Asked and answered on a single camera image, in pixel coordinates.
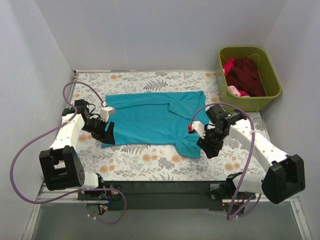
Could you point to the green plastic bin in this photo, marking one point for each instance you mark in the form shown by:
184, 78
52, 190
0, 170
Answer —
271, 85

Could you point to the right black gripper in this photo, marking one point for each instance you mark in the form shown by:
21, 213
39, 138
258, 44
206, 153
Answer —
210, 143

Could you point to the floral table mat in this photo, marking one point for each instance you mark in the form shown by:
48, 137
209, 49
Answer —
154, 162

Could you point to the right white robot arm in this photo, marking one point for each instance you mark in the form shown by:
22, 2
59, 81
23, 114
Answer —
284, 174

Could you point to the dark red garment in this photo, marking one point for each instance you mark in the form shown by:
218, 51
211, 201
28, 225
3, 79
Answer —
242, 73

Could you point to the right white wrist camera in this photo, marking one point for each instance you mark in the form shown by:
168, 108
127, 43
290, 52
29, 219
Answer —
197, 127

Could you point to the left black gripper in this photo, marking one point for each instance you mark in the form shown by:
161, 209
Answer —
104, 131

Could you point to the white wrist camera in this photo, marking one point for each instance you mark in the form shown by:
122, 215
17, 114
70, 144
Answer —
106, 112
197, 127

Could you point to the teal t shirt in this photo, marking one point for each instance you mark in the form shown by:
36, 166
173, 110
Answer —
158, 118

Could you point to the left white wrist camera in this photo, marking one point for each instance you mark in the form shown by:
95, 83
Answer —
106, 112

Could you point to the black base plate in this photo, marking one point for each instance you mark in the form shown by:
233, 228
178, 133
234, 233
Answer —
174, 195

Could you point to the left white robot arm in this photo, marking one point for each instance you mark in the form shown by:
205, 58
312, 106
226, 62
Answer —
60, 164

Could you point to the pink garment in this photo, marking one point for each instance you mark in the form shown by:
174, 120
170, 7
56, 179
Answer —
237, 91

